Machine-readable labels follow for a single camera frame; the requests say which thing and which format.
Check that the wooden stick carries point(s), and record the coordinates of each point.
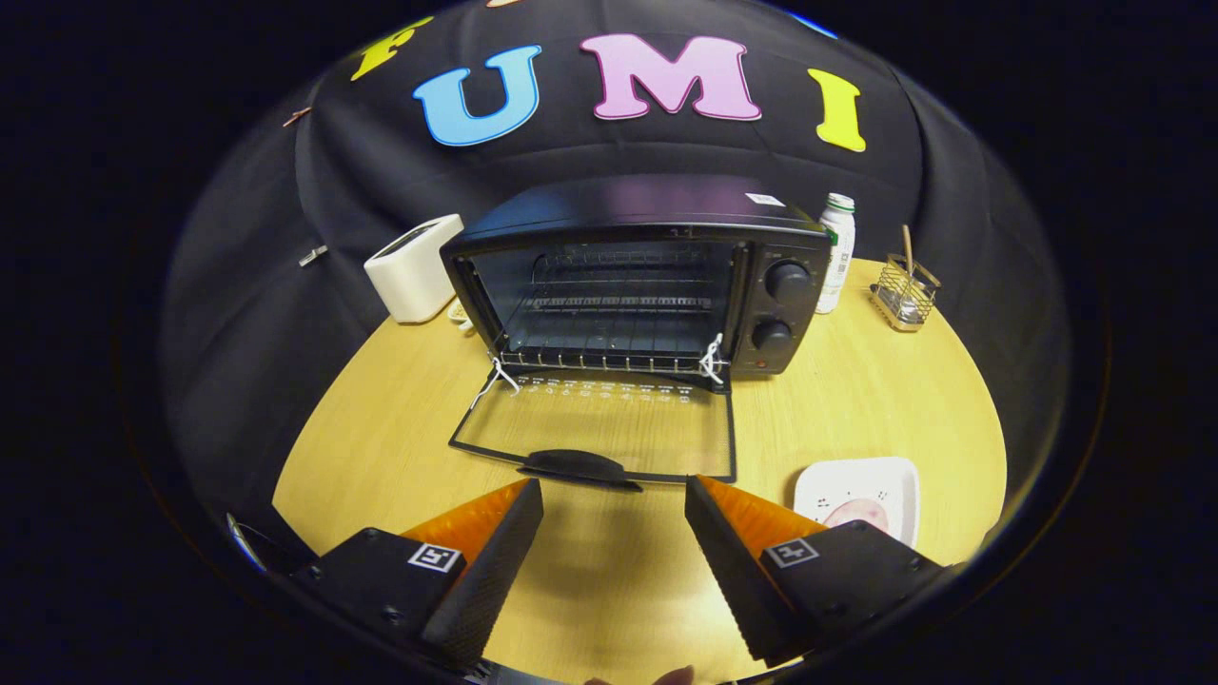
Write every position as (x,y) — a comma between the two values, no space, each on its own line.
(909,249)

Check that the white pop-up toaster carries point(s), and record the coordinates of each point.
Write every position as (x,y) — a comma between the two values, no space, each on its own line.
(409,276)

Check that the white square plate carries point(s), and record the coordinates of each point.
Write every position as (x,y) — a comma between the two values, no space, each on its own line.
(856,476)

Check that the silver metal clip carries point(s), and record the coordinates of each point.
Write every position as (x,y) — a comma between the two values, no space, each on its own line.
(312,255)

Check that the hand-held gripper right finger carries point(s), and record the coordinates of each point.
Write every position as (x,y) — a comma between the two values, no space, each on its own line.
(733,571)

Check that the pink ham slice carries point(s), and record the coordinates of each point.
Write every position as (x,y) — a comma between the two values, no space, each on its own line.
(861,516)

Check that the white plastic bottle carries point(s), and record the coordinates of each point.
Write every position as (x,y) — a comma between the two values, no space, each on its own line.
(837,247)

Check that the black toaster oven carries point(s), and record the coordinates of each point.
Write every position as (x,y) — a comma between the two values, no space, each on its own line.
(628,205)

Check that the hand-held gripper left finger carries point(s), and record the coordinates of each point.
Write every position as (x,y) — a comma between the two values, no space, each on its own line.
(495,571)

